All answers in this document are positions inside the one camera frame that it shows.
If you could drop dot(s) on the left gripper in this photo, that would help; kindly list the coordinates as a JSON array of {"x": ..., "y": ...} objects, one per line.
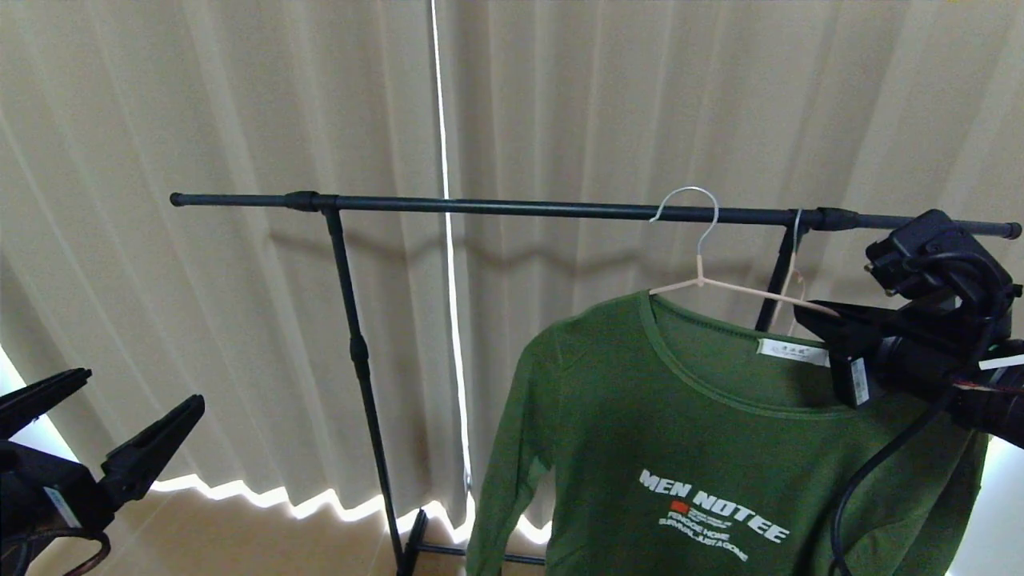
[{"x": 40, "y": 488}]

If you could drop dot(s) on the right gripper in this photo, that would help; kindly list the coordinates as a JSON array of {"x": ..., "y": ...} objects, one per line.
[{"x": 920, "y": 368}]

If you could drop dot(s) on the pink clothes hanger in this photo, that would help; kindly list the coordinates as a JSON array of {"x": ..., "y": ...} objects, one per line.
[
  {"x": 794, "y": 288},
  {"x": 714, "y": 216}
]

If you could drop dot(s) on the green printed t-shirt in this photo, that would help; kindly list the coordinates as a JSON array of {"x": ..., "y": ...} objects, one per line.
[{"x": 640, "y": 416}]

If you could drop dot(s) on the black clothes rack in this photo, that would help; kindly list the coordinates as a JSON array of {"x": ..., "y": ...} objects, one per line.
[{"x": 480, "y": 207}]

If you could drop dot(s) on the beige curtain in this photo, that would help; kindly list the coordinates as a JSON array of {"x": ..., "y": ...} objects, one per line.
[{"x": 200, "y": 104}]

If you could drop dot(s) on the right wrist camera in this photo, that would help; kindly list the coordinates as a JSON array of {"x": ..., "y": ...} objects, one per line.
[{"x": 928, "y": 248}]

